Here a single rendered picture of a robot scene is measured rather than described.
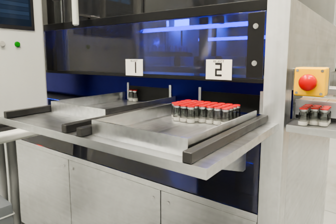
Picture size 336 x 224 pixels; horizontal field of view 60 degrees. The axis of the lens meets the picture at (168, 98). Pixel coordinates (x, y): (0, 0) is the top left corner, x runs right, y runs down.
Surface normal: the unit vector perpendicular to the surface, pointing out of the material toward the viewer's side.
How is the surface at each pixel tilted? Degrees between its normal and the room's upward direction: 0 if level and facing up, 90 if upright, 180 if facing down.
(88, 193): 90
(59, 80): 90
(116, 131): 90
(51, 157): 90
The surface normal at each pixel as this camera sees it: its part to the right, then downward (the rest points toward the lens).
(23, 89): 0.82, 0.07
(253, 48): -0.58, 0.11
